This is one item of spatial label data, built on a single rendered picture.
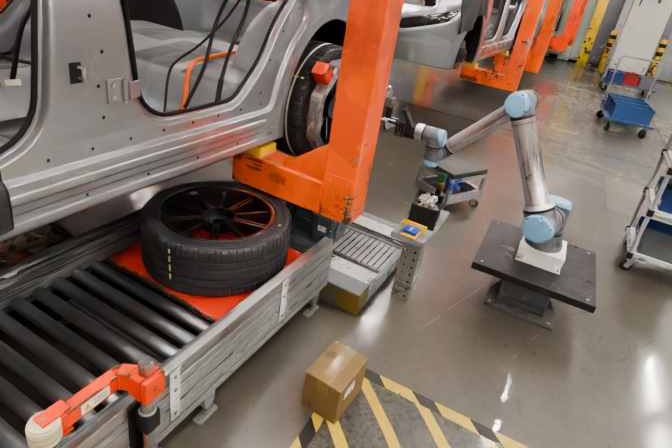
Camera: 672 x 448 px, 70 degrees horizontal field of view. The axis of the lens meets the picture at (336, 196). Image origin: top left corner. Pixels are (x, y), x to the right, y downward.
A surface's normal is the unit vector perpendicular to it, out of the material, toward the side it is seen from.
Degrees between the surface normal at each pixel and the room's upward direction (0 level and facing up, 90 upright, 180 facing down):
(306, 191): 90
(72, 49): 89
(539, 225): 96
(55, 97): 90
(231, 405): 0
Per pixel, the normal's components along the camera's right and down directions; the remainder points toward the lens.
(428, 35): 0.08, 0.44
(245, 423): 0.14, -0.89
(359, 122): -0.48, 0.32
